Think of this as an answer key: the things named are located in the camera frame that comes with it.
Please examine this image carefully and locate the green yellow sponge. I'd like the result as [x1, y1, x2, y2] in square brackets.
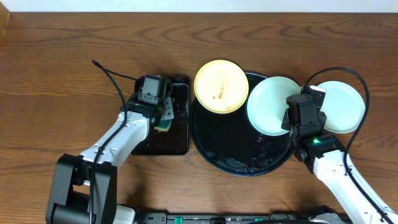
[154, 119, 172, 132]

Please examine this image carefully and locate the light blue plate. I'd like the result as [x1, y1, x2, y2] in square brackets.
[246, 77, 301, 136]
[318, 81, 365, 134]

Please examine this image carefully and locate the yellow plate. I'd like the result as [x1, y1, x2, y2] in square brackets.
[194, 60, 249, 114]

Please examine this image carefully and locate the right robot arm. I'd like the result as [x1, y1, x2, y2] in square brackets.
[282, 83, 397, 223]

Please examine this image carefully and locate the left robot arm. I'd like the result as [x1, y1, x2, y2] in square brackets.
[45, 75, 174, 224]

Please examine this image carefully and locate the black rectangular water tray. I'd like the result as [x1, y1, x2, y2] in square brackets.
[132, 77, 190, 156]

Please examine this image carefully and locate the black round tray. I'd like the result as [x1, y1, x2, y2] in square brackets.
[189, 72, 292, 176]

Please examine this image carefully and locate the left black cable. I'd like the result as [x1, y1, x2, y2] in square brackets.
[88, 59, 139, 224]

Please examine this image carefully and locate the black cable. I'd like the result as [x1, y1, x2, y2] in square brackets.
[88, 59, 139, 224]
[303, 67, 398, 222]

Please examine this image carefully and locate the right black cable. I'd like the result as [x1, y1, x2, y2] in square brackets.
[303, 67, 398, 222]

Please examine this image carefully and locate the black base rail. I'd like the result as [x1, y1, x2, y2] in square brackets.
[133, 205, 352, 224]

